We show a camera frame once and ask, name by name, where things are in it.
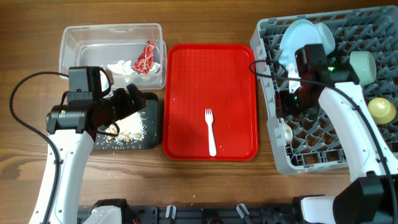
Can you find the rice and meat leftovers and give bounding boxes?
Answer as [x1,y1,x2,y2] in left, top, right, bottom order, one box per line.
[106,112,146,143]

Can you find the white napkin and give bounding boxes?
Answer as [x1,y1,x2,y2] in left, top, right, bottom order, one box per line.
[107,60,160,76]

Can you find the white plastic spoon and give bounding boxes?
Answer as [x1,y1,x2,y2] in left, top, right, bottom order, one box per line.
[279,118,294,144]

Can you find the red snack wrapper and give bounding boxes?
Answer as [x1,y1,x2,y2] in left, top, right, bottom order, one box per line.
[132,40,155,74]

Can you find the light blue food bowl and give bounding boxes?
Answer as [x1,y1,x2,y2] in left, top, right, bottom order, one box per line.
[315,22,336,55]

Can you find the light blue plate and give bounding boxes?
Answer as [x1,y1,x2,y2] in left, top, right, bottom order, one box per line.
[279,19,322,78]

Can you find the mint green bowl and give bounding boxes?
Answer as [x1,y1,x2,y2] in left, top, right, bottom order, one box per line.
[349,51,377,86]

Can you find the yellow plastic cup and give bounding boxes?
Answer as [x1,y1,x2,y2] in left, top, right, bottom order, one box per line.
[368,98,397,125]

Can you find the white plastic fork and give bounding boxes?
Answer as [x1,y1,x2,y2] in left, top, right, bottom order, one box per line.
[205,109,217,157]

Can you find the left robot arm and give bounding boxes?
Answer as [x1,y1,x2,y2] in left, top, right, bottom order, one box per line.
[30,67,146,223]

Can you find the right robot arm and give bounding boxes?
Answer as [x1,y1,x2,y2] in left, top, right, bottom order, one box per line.
[284,44,397,223]

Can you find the black waste tray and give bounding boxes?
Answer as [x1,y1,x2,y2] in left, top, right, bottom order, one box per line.
[93,92,159,151]

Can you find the clear plastic waste bin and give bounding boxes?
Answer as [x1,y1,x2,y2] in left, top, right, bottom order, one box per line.
[58,23,167,90]

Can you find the grey dishwasher rack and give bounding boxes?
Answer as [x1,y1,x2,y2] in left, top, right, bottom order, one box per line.
[250,6,397,175]

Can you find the red serving tray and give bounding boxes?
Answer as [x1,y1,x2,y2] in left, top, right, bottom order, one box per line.
[162,44,259,161]

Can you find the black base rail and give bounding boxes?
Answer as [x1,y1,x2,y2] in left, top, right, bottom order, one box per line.
[77,198,312,224]

